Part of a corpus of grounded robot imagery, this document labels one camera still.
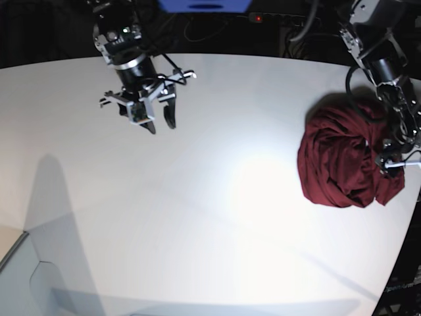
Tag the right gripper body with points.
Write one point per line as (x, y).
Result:
(163, 88)

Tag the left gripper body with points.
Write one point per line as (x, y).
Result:
(403, 121)

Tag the maroon t-shirt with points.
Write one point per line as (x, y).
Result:
(336, 159)

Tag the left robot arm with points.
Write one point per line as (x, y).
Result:
(368, 35)

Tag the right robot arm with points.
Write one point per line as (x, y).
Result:
(120, 37)

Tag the blue box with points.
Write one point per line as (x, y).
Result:
(204, 6)

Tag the black power strip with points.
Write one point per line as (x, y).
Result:
(286, 20)

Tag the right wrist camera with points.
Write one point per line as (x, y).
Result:
(140, 112)

